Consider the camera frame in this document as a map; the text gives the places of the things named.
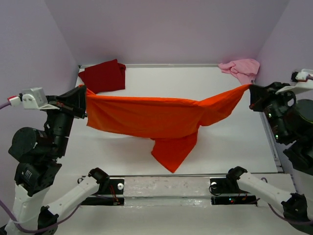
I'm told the aluminium rail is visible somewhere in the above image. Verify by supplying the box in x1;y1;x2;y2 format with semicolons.
260;113;284;173
78;63;221;69
110;172;284;178

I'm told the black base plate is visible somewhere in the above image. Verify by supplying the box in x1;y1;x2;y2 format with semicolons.
81;177;125;206
209;178;260;206

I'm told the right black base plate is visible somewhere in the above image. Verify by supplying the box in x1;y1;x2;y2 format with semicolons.
209;178;260;206

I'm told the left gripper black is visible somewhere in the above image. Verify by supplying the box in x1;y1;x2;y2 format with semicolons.
45;83;91;154

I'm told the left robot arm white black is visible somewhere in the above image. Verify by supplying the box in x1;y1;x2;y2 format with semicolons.
0;85;110;235

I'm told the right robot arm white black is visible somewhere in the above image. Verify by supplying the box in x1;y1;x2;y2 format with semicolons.
225;82;313;235

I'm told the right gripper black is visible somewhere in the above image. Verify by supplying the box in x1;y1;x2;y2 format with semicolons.
250;80;298;142

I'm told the right aluminium rail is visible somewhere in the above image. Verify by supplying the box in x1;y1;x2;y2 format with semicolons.
260;113;284;173

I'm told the pink t-shirt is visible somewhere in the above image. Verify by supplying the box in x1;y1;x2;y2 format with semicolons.
218;59;260;85

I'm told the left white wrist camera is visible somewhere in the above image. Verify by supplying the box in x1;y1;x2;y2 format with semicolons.
7;87;59;110

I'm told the back aluminium rail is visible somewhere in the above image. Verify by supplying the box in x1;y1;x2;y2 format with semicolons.
78;63;221;69

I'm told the orange t-shirt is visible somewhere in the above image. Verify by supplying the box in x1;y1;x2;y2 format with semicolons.
86;85;250;173

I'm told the folded dark red t-shirt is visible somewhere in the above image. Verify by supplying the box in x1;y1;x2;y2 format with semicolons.
78;59;126;94

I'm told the front aluminium rail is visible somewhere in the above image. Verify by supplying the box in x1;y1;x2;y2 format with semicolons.
110;172;284;178

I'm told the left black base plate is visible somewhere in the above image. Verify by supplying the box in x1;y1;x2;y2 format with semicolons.
81;177;125;206

